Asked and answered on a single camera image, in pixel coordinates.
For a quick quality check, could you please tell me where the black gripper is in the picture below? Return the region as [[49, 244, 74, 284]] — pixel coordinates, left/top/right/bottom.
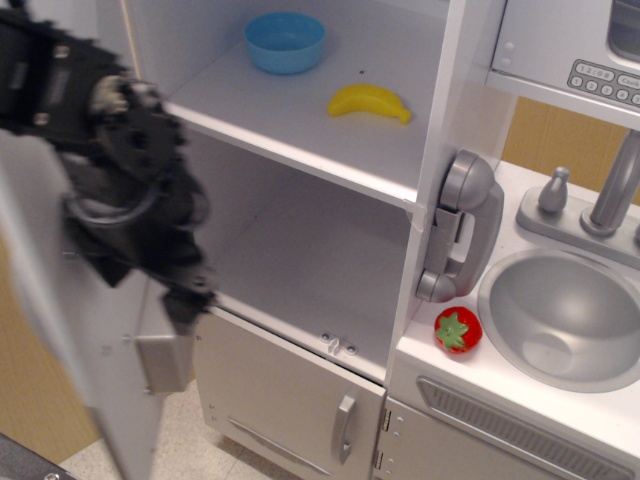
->
[[62, 197, 214, 336]]

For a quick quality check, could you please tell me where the silver fridge door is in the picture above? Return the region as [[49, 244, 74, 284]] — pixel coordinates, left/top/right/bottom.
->
[[0, 0, 196, 480]]

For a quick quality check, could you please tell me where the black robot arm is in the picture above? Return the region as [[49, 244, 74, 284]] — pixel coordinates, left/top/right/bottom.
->
[[1, 1, 214, 335]]

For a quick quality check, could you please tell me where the silver lower freezer door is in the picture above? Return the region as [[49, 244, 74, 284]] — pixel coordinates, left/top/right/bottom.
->
[[194, 309, 385, 479]]

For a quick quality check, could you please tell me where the white magnetic door catch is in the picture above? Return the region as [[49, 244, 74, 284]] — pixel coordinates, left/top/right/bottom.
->
[[319, 332, 358, 356]]

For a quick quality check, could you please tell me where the black equipment corner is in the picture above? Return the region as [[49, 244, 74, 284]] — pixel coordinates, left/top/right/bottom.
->
[[1, 434, 76, 480]]

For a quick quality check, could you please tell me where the white toy kitchen cabinet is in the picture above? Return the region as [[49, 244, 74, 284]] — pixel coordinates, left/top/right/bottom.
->
[[124, 1, 639, 479]]

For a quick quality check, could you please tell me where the brass cabinet hinge upper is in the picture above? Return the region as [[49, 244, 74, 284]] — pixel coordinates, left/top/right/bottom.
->
[[381, 408, 392, 432]]

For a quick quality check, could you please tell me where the brass cabinet hinge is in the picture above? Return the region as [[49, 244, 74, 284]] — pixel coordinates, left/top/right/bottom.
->
[[374, 450, 384, 471], [381, 408, 392, 432]]

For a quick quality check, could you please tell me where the blue plastic bowl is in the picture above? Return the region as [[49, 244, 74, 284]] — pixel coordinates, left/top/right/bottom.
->
[[244, 11, 326, 75]]

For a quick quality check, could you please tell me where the yellow toy banana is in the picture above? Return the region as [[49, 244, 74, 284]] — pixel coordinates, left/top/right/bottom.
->
[[327, 84, 412, 125]]

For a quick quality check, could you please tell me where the brass cabinet hinge lower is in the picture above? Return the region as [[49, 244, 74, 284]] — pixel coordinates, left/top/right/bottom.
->
[[374, 450, 384, 471]]

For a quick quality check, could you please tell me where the red toy strawberry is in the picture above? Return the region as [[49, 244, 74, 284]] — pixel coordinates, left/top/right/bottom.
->
[[434, 306, 484, 354]]

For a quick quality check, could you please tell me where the grey oven vent panel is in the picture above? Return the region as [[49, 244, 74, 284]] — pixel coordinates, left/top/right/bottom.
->
[[416, 376, 638, 479]]

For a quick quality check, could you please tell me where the silver round sink basin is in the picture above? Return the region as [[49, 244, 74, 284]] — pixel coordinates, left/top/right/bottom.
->
[[478, 250, 639, 393]]

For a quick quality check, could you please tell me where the grey faucet with base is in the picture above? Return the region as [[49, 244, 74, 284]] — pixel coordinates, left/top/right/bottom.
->
[[516, 130, 639, 269]]

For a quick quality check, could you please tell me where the toy microwave with keypad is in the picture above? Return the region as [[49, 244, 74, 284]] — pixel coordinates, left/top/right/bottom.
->
[[487, 1, 639, 130]]

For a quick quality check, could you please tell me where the silver lower door handle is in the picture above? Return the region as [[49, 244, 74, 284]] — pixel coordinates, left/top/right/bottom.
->
[[331, 394, 356, 465]]

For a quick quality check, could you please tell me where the grey toy wall phone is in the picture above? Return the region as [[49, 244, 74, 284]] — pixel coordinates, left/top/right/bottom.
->
[[416, 150, 504, 303]]

